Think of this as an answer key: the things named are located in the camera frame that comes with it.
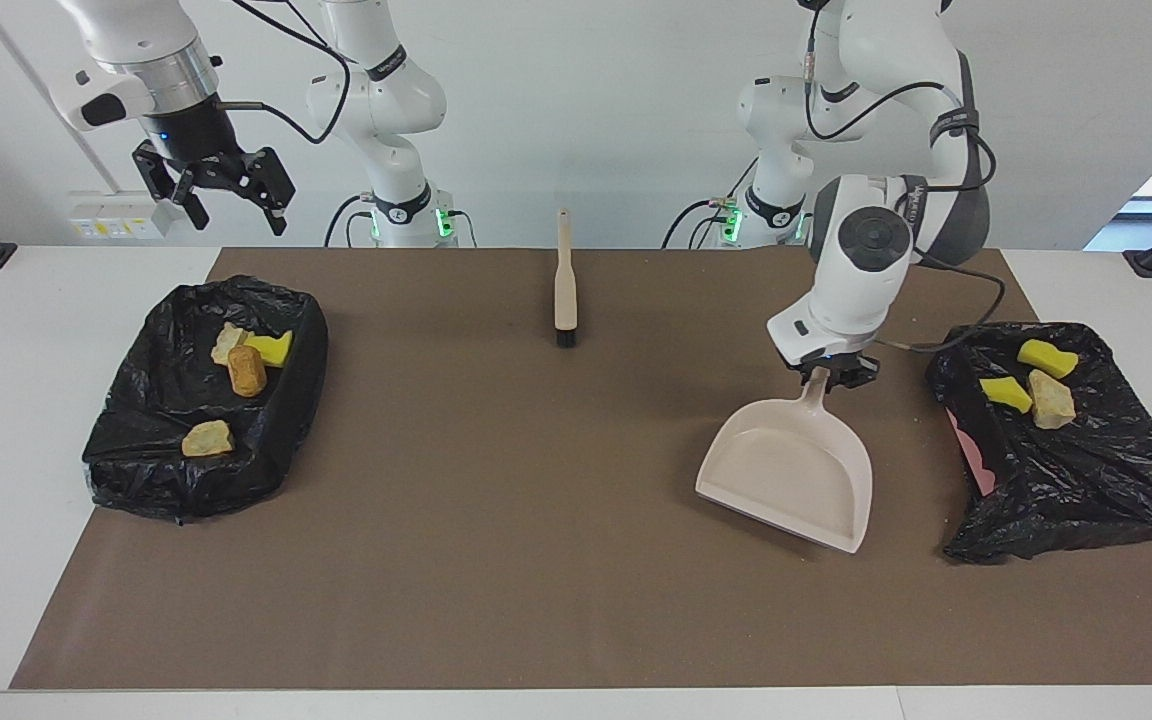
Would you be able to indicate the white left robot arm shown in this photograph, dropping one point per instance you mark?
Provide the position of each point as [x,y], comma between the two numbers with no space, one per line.
[871,250]

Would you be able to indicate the bin lined with black bag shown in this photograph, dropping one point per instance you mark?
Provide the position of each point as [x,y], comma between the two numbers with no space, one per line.
[156,400]

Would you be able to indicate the beige hand brush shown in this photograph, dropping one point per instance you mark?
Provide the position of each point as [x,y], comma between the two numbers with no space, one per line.
[565,290]

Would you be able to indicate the crumpled black trash bag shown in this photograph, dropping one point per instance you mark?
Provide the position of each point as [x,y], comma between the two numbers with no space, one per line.
[1066,480]

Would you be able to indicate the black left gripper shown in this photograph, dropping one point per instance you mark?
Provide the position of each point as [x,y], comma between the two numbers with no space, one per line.
[836,357]

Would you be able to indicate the white wall socket box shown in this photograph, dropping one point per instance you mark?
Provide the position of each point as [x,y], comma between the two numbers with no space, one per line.
[106,220]

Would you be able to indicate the brown table mat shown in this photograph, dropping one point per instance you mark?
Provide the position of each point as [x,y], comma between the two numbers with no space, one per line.
[576,610]

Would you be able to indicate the pale bread chunk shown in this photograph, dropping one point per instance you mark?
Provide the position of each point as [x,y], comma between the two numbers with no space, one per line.
[208,439]

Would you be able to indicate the beige plastic dustpan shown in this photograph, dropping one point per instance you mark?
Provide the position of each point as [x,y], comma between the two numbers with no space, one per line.
[796,480]

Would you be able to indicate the yellow sponge piece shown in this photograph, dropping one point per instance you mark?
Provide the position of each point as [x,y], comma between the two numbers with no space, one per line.
[1046,358]
[1004,395]
[273,349]

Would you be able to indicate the brown bread roll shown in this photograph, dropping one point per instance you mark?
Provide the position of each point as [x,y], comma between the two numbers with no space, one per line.
[247,372]

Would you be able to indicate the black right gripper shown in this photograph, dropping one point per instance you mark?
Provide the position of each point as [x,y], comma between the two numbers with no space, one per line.
[191,135]

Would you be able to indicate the croissant piece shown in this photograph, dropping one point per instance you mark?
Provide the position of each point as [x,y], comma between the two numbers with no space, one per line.
[226,342]
[1051,400]

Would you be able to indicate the pink plastic bin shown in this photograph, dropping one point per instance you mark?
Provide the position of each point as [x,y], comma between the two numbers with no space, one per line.
[976,465]

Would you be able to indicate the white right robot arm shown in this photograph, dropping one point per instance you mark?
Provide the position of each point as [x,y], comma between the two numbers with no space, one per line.
[386,100]

